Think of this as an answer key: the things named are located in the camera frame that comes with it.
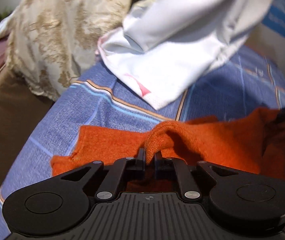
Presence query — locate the orange knit sweater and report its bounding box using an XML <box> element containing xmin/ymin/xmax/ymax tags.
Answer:
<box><xmin>51</xmin><ymin>108</ymin><xmax>285</xmax><ymax>181</ymax></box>

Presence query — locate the blue plaid bed sheet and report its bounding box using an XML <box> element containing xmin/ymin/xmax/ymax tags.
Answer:
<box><xmin>0</xmin><ymin>47</ymin><xmax>285</xmax><ymax>239</ymax></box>

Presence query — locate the beige patterned pillow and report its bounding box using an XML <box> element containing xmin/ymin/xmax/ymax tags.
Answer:
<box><xmin>0</xmin><ymin>0</ymin><xmax>132</xmax><ymax>101</ymax></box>

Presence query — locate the white garment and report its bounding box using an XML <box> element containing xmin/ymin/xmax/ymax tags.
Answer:
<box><xmin>98</xmin><ymin>0</ymin><xmax>273</xmax><ymax>109</ymax></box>

